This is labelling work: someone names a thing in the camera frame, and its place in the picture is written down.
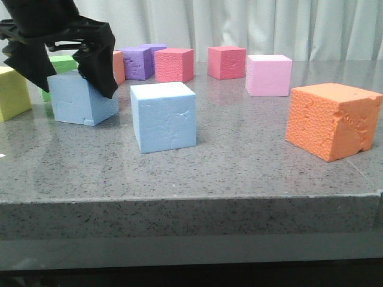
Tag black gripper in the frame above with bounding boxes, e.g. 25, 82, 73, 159
1, 1, 117, 99

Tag notched light blue foam cube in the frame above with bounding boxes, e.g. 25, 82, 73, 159
48, 70, 118, 126

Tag green foam cube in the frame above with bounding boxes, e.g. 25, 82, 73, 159
41, 54, 79, 102

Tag small orange foam cube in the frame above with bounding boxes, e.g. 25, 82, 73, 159
113, 51, 126, 85

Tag yellow foam cube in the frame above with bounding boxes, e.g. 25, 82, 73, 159
1, 66, 32, 122

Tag front purple foam cube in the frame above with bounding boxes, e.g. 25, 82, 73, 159
120, 47, 154, 80

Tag purple foam cube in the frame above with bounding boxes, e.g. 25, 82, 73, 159
139, 43, 168, 74
120, 47, 154, 80

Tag rear purple foam cube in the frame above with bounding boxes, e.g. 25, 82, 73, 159
139, 43, 168, 74

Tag textured red foam cube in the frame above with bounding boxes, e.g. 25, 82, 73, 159
154, 48, 194, 83

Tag smooth red foam cube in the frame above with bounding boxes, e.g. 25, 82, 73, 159
208, 46, 247, 80

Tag pink foam cube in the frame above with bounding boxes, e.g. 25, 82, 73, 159
245, 54, 293, 97

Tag white curtain backdrop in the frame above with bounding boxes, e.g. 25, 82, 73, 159
76, 1, 382, 62

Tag large damaged orange foam cube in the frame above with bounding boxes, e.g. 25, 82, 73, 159
285, 83, 382, 162

